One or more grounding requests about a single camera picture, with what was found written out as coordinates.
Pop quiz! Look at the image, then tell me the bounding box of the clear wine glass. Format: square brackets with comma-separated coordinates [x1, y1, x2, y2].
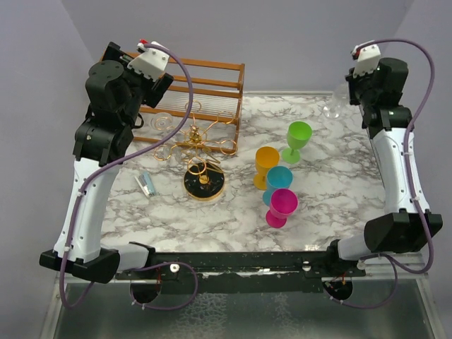
[150, 111, 194, 165]
[323, 85, 349, 119]

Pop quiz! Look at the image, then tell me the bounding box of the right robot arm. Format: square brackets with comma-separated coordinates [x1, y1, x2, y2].
[324, 57, 443, 276]

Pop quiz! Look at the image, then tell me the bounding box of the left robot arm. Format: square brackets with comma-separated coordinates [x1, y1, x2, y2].
[40, 42, 174, 283]

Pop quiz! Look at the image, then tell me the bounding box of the wooden dish rack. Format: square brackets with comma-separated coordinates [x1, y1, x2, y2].
[134, 59, 245, 155]

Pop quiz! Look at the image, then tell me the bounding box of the green plastic goblet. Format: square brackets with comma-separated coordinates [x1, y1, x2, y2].
[281, 121, 313, 164]

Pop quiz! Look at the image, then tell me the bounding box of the small blue white packet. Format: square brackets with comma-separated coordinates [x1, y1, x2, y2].
[134, 172, 156, 198]

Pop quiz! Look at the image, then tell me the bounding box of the orange plastic goblet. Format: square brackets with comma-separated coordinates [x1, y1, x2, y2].
[254, 146, 280, 191]

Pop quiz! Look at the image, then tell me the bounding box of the blue plastic goblet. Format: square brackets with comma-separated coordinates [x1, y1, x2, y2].
[263, 166, 293, 206]

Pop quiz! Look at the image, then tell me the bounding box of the pink plastic goblet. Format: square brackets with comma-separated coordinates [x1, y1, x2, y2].
[266, 189, 299, 228]

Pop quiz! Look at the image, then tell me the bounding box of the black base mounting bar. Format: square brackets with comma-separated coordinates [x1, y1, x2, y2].
[114, 251, 368, 296]

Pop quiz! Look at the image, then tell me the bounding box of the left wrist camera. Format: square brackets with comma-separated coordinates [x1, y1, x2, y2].
[127, 40, 170, 81]

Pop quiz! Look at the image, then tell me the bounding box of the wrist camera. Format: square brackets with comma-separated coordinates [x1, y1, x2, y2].
[127, 40, 170, 81]
[351, 40, 381, 78]

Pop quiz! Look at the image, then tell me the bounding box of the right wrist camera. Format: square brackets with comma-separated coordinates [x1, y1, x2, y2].
[351, 40, 381, 78]

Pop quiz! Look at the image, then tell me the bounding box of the gold wire wine glass rack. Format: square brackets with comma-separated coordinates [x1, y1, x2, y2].
[153, 100, 237, 201]

